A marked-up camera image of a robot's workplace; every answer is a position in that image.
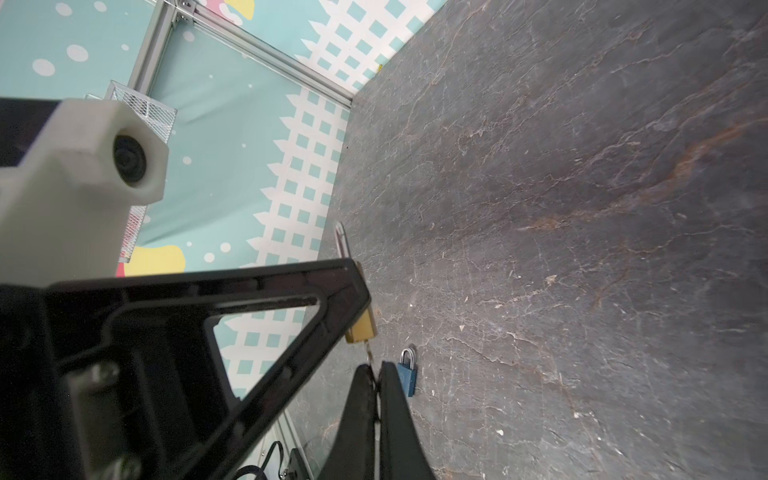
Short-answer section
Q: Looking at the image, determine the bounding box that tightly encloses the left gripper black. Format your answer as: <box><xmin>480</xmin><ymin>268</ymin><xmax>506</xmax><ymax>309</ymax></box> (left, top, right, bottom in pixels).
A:
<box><xmin>1</xmin><ymin>285</ymin><xmax>143</xmax><ymax>479</ymax></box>

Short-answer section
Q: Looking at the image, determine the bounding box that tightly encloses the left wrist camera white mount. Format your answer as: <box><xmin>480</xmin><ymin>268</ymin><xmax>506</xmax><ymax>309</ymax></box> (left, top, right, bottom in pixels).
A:
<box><xmin>1</xmin><ymin>98</ymin><xmax>169</xmax><ymax>288</ymax></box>

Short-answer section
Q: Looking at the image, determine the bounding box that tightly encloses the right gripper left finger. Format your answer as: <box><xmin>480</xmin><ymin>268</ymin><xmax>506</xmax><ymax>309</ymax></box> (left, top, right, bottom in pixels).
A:
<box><xmin>318</xmin><ymin>364</ymin><xmax>377</xmax><ymax>480</ymax></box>

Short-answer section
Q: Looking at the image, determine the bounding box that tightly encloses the blue padlock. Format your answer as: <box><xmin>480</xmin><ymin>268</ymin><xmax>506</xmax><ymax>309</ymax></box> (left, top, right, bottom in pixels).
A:
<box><xmin>396</xmin><ymin>347</ymin><xmax>418</xmax><ymax>398</ymax></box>

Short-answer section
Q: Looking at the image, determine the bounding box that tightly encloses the brass padlock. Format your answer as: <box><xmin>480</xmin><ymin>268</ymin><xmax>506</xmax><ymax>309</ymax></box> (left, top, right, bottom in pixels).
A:
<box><xmin>334</xmin><ymin>222</ymin><xmax>377</xmax><ymax>344</ymax></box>

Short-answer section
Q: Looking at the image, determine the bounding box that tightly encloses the silver key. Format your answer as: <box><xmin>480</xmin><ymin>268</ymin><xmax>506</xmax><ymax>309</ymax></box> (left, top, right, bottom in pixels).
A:
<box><xmin>363</xmin><ymin>340</ymin><xmax>374</xmax><ymax>369</ymax></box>

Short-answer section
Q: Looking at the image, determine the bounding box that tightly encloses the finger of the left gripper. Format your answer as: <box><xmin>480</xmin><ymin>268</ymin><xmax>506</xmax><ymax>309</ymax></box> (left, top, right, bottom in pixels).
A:
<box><xmin>44</xmin><ymin>259</ymin><xmax>370</xmax><ymax>479</ymax></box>

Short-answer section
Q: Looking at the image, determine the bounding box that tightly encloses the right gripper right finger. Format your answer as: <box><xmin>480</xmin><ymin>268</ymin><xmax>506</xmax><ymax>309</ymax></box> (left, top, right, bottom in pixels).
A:
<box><xmin>379</xmin><ymin>361</ymin><xmax>436</xmax><ymax>480</ymax></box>

